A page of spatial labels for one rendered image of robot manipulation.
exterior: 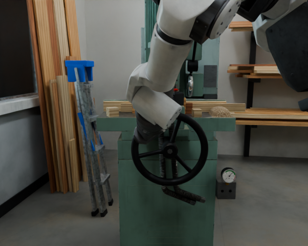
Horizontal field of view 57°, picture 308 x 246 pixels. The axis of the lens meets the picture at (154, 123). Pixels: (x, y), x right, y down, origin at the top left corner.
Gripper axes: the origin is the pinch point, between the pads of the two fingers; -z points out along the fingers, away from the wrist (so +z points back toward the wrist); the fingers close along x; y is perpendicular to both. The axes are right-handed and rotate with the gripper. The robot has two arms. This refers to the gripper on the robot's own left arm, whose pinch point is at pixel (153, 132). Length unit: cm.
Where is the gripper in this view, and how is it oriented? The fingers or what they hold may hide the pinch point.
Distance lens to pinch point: 87.2
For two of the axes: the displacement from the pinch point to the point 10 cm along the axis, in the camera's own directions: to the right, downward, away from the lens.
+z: 0.0, -3.3, -9.5
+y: -6.1, -7.5, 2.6
